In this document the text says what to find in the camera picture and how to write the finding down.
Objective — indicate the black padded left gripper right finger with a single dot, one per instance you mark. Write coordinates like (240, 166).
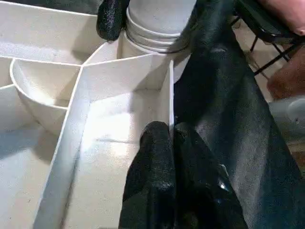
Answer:
(205, 186)

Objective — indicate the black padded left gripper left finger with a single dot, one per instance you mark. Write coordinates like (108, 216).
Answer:
(152, 176)

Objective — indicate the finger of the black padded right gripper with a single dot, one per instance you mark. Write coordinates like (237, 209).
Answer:
(205, 23)
(110, 19)

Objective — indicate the white plastic table leg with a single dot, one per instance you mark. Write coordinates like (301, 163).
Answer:
(155, 21)

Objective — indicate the white plastic table top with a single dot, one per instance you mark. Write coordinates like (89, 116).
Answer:
(95, 95)

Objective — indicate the black metal chair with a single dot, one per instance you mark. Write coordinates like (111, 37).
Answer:
(262, 26)

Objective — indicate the black mat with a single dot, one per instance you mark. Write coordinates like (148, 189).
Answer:
(238, 131)

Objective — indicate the grey robot torso cover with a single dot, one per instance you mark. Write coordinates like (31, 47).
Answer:
(281, 114)

